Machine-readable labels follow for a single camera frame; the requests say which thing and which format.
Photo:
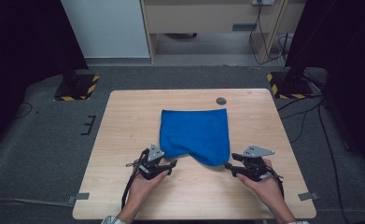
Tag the light wooden desk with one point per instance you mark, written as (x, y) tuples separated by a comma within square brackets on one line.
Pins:
[(202, 17)]

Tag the white power strip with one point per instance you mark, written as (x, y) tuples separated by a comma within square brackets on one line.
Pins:
[(263, 2)]

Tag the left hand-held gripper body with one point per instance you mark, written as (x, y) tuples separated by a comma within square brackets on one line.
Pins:
[(149, 166)]

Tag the white panel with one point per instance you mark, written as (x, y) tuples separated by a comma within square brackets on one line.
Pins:
[(105, 28)]

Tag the grey tape piece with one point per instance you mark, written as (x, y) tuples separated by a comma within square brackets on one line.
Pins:
[(308, 196), (79, 197)]

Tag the dark curtain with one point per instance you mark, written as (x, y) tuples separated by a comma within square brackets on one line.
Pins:
[(21, 46), (348, 46)]

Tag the black yellow striped stand base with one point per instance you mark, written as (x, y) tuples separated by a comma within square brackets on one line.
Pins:
[(290, 87), (77, 88)]

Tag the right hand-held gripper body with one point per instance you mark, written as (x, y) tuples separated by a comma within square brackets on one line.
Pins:
[(255, 168)]

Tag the person's left hand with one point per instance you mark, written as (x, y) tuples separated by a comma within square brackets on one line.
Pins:
[(144, 188)]

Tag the grey round table grommet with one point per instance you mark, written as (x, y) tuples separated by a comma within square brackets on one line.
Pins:
[(221, 101)]

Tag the person's right hand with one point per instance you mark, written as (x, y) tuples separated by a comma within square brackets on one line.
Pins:
[(265, 189)]

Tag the blue cloth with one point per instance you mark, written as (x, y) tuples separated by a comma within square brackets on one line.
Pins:
[(195, 133)]

